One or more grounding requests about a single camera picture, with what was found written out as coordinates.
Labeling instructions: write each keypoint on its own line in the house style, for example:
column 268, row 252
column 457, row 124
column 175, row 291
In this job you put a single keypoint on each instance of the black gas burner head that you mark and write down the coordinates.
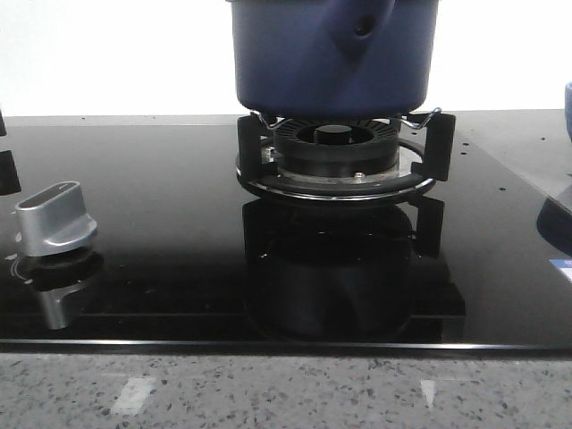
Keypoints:
column 336, row 149

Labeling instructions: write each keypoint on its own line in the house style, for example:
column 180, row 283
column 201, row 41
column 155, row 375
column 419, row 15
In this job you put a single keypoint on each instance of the black left burner grate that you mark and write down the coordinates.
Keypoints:
column 9, row 178

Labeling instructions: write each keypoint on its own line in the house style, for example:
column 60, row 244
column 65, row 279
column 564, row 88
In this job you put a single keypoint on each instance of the light blue plastic bowl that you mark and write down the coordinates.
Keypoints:
column 568, row 108

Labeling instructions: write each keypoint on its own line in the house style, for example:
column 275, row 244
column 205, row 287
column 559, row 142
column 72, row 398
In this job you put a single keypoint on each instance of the dark blue cooking pot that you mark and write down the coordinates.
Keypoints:
column 341, row 60

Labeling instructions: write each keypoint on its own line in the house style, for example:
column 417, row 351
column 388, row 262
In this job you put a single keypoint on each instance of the blue label sticker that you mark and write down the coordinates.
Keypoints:
column 564, row 266

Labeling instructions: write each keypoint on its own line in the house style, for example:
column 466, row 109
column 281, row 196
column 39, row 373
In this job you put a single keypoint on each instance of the silver stove control knob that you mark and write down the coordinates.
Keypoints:
column 55, row 221

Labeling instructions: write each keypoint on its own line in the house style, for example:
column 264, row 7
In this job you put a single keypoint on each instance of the black pot support grate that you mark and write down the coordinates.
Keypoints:
column 424, row 151

